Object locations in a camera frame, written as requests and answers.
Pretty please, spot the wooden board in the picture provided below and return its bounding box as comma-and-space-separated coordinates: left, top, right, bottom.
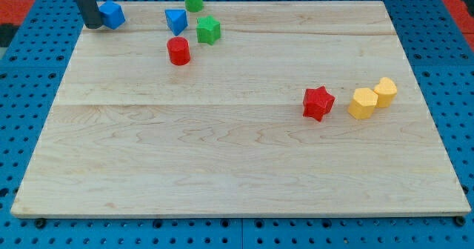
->
11, 1, 470, 219

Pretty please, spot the red star block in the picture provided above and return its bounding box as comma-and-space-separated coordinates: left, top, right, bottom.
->
303, 86, 336, 122

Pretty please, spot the green star block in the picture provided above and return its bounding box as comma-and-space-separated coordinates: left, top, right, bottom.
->
196, 15, 221, 45

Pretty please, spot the red cylinder block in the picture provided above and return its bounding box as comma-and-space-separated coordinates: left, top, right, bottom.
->
167, 36, 190, 66

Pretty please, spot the blue triangle block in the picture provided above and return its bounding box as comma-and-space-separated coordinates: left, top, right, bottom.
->
164, 9, 188, 36

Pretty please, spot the yellow hexagon block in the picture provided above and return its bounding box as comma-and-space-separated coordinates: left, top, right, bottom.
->
347, 87, 378, 119

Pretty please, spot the yellow heart block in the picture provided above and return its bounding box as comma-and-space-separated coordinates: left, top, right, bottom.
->
373, 77, 398, 108

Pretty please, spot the blue cube block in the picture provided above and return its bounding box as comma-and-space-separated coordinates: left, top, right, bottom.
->
99, 1, 125, 30

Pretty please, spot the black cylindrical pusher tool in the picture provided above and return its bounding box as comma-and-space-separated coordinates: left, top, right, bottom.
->
75, 0, 103, 29

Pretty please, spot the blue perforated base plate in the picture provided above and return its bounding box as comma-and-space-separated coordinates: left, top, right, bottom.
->
1, 0, 473, 248

